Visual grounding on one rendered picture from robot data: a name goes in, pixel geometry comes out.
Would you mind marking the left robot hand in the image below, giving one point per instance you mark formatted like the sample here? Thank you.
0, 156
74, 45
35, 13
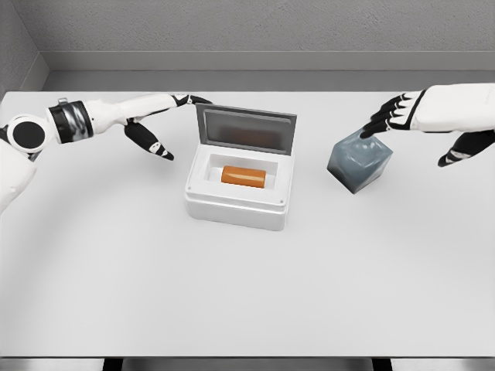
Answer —
145, 105

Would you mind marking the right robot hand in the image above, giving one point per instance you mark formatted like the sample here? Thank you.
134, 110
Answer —
448, 108

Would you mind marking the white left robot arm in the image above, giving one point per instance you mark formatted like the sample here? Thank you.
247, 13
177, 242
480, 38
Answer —
69, 121

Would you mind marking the grey hinged box lid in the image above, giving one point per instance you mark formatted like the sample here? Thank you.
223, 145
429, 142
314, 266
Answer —
247, 129

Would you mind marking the grey-blue cube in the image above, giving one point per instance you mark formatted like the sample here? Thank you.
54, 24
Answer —
357, 164

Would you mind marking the orange cylinder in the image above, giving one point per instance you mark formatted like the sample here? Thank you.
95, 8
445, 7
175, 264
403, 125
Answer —
243, 176

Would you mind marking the white rectangular box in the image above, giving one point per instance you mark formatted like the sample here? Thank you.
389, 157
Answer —
236, 206

